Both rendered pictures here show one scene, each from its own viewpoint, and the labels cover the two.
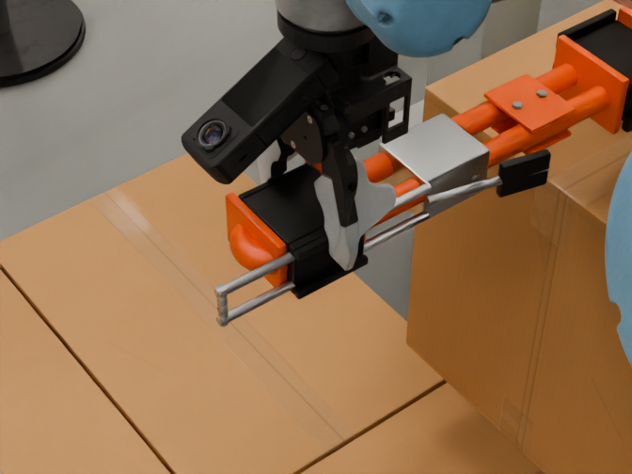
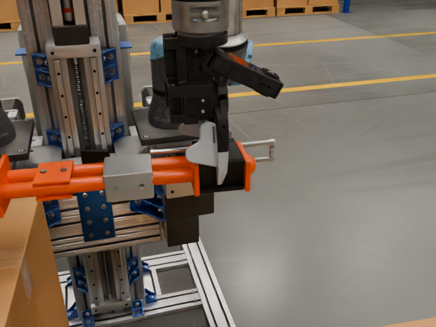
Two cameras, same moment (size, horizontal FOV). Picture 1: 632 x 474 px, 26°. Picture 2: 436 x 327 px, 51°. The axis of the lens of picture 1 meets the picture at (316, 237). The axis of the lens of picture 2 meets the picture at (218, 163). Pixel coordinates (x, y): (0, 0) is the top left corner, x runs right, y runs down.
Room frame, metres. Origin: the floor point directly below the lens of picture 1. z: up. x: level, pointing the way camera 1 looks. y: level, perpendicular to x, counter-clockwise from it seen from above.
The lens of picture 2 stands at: (1.34, 0.28, 1.54)
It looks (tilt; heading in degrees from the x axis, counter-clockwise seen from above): 28 degrees down; 206
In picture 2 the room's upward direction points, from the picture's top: straight up
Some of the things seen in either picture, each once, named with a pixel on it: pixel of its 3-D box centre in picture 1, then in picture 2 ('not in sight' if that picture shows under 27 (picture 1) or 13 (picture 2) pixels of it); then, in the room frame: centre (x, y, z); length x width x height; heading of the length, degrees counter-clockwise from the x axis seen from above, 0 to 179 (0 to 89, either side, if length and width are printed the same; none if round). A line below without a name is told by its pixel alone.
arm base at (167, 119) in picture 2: not in sight; (174, 102); (0.31, -0.35, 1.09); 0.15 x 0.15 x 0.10
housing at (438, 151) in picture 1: (433, 166); (128, 177); (0.86, -0.10, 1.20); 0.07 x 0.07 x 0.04; 36
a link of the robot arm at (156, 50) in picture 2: not in sight; (175, 60); (0.31, -0.34, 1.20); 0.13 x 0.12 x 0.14; 112
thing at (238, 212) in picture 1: (295, 222); (218, 167); (0.78, 0.02, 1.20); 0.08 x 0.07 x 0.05; 126
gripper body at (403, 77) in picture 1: (335, 72); (196, 76); (0.79, -0.01, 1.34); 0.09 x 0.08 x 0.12; 126
